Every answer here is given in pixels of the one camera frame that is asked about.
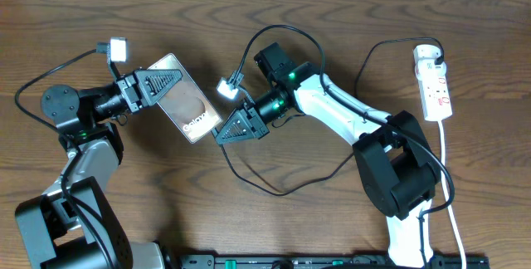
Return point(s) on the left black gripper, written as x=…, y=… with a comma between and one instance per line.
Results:
x=129, y=93

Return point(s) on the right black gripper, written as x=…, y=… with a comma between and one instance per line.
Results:
x=257, y=129

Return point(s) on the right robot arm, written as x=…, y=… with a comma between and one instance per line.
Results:
x=394, y=160

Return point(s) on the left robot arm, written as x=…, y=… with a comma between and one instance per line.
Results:
x=71, y=224

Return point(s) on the white charger plug adapter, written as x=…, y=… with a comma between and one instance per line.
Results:
x=426, y=51

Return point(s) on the white power strip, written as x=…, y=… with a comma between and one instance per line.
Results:
x=435, y=97

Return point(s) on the black mounting rail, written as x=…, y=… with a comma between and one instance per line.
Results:
x=204, y=261

